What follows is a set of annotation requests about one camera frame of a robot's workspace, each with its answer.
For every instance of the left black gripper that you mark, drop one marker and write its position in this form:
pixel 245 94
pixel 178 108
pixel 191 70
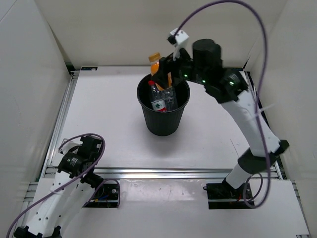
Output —
pixel 96 153

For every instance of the black plastic waste bin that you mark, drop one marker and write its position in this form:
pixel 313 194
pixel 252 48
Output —
pixel 162 123

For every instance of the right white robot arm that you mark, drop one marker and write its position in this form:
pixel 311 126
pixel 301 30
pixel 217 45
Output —
pixel 231 91

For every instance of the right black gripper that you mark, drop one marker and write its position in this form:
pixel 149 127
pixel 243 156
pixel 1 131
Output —
pixel 165 65

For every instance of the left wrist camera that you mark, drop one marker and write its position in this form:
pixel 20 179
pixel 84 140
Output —
pixel 69 146

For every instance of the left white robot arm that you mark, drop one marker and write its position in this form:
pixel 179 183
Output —
pixel 73 186

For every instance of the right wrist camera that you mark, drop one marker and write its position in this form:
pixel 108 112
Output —
pixel 179 39

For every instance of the clear bottle white cap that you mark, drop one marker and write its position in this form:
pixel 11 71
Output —
pixel 170 99

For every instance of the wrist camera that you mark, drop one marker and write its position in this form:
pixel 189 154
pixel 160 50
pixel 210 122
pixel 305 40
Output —
pixel 179 39
pixel 69 146

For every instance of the aluminium front rail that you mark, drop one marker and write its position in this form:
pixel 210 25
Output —
pixel 145 173

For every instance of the red label water bottle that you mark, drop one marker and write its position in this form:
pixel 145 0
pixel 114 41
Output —
pixel 157 100

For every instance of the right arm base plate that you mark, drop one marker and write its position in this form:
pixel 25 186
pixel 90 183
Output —
pixel 219 198

